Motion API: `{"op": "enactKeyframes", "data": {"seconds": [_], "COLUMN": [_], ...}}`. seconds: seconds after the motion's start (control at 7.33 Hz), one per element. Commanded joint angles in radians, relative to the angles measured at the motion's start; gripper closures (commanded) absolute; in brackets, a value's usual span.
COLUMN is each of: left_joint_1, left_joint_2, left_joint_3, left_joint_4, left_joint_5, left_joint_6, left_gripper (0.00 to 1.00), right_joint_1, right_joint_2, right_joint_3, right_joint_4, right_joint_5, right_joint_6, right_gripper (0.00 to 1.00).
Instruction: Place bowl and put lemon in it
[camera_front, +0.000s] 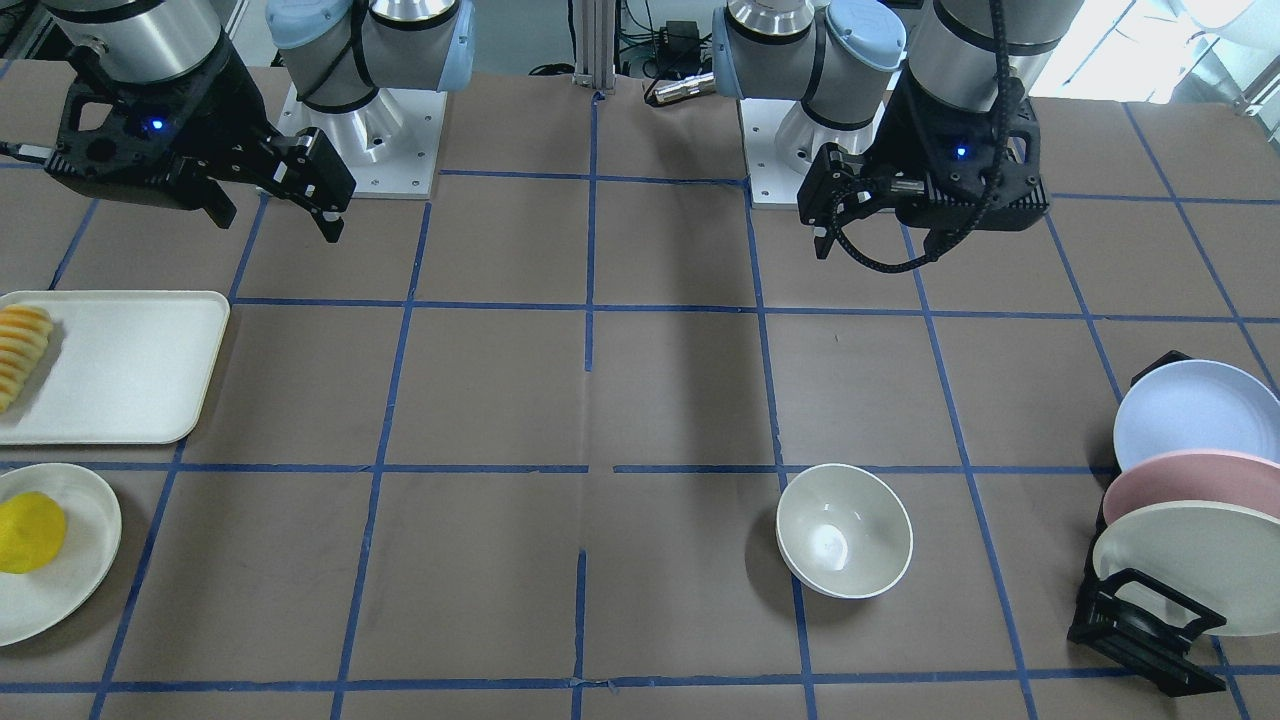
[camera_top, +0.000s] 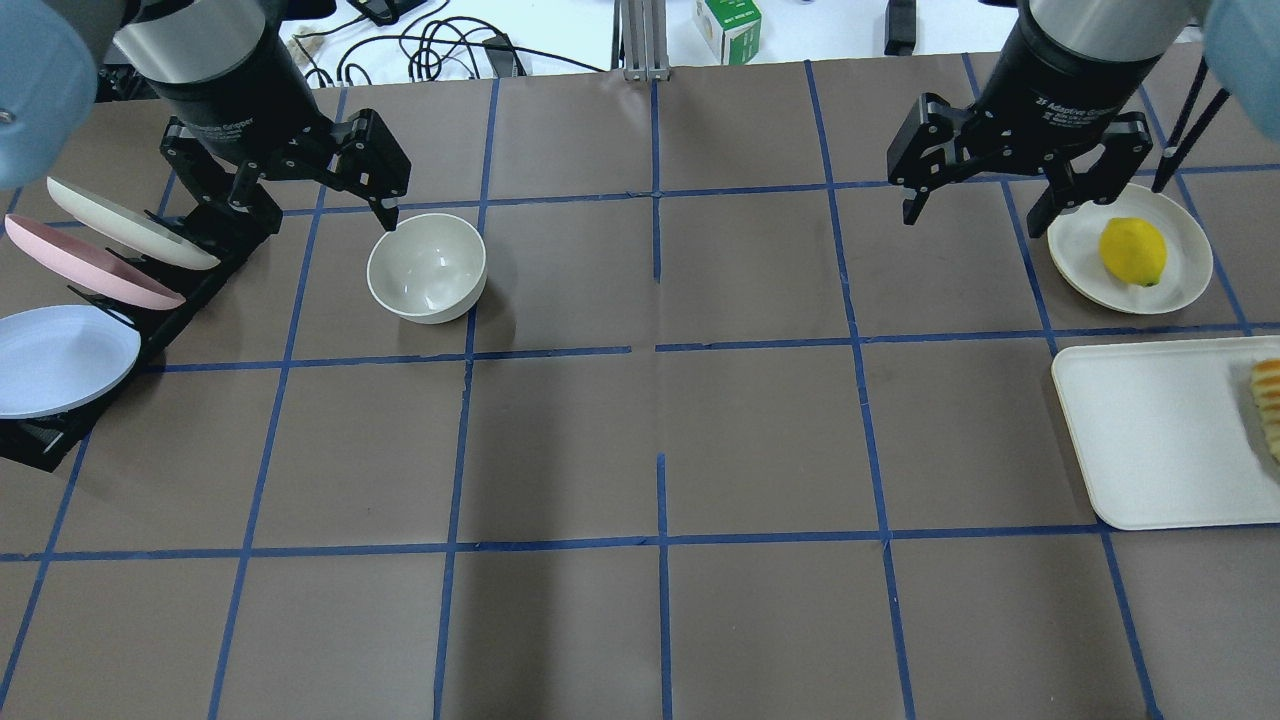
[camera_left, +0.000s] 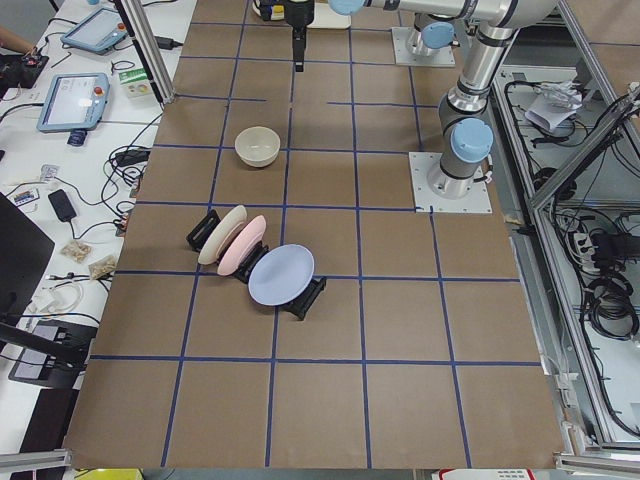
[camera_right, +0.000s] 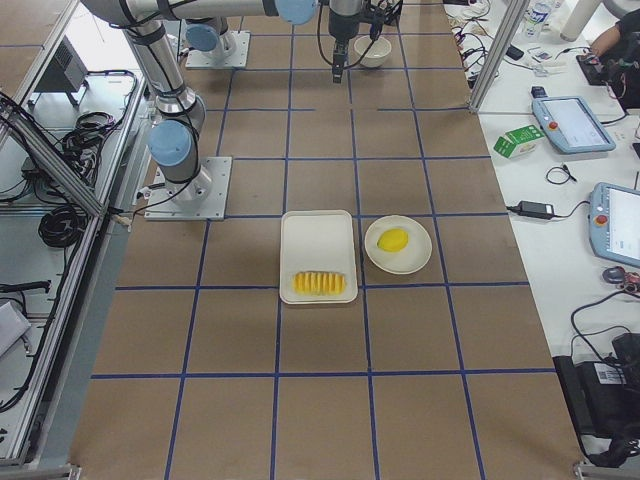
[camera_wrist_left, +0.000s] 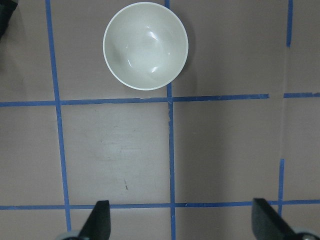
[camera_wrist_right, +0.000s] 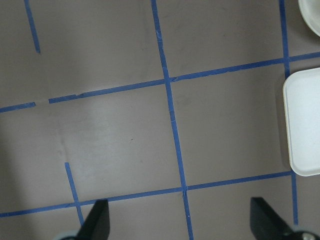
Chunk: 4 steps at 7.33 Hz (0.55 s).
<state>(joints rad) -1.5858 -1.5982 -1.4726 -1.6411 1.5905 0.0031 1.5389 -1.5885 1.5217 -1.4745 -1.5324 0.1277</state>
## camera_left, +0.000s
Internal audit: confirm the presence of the black plate rack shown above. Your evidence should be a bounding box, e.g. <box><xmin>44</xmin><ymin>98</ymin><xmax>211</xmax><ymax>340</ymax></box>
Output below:
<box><xmin>186</xmin><ymin>210</ymin><xmax>327</xmax><ymax>320</ymax></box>

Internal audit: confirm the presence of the pink plate in rack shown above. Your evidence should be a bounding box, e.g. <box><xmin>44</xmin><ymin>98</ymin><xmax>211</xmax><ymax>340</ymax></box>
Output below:
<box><xmin>217</xmin><ymin>215</ymin><xmax>266</xmax><ymax>276</ymax></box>

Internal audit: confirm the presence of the blue teach pendant near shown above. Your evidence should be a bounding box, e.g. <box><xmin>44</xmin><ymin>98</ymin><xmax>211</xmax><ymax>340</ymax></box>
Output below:
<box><xmin>37</xmin><ymin>73</ymin><xmax>110</xmax><ymax>133</ymax></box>

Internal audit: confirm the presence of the green white carton box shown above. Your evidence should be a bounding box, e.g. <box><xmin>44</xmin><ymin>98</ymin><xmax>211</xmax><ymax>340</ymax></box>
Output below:
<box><xmin>118</xmin><ymin>68</ymin><xmax>153</xmax><ymax>98</ymax></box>

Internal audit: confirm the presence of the lavender blue plate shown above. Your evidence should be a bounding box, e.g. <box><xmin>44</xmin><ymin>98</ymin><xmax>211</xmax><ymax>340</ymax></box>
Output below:
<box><xmin>248</xmin><ymin>244</ymin><xmax>315</xmax><ymax>306</ymax></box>

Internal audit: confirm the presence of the blue teach pendant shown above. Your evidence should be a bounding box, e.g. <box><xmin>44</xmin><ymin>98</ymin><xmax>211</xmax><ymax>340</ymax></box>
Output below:
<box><xmin>37</xmin><ymin>73</ymin><xmax>110</xmax><ymax>133</ymax></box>
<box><xmin>61</xmin><ymin>8</ymin><xmax>127</xmax><ymax>54</ymax></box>

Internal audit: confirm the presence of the blue teach pendant far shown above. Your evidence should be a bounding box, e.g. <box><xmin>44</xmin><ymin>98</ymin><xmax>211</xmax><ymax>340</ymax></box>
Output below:
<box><xmin>61</xmin><ymin>8</ymin><xmax>127</xmax><ymax>54</ymax></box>

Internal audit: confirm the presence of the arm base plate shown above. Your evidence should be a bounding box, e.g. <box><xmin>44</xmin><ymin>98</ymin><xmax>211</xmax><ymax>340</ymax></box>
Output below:
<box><xmin>409</xmin><ymin>152</ymin><xmax>493</xmax><ymax>215</ymax></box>
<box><xmin>391</xmin><ymin>24</ymin><xmax>455</xmax><ymax>68</ymax></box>

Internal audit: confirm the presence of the black power adapter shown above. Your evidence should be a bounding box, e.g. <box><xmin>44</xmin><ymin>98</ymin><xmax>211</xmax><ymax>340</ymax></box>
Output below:
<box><xmin>48</xmin><ymin>189</ymin><xmax>77</xmax><ymax>222</ymax></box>

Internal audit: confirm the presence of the aluminium frame post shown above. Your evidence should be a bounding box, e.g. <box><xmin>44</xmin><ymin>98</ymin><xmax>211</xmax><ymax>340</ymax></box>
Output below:
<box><xmin>114</xmin><ymin>0</ymin><xmax>176</xmax><ymax>105</ymax></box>

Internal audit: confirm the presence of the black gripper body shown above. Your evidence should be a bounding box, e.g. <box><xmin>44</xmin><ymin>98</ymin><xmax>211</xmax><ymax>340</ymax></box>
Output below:
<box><xmin>285</xmin><ymin>0</ymin><xmax>314</xmax><ymax>28</ymax></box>

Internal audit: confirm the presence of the cream plate in rack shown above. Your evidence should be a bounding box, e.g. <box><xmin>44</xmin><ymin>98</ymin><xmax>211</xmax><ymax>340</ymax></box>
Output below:
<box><xmin>198</xmin><ymin>205</ymin><xmax>247</xmax><ymax>265</ymax></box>

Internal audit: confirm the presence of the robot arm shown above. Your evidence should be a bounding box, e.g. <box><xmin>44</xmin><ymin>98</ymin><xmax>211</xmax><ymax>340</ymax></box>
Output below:
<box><xmin>329</xmin><ymin>0</ymin><xmax>557</xmax><ymax>200</ymax></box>
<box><xmin>260</xmin><ymin>1</ymin><xmax>455</xmax><ymax>72</ymax></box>

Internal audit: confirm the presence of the cream ceramic bowl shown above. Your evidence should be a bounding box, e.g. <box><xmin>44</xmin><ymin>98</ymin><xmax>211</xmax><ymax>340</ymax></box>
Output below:
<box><xmin>234</xmin><ymin>126</ymin><xmax>281</xmax><ymax>168</ymax></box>

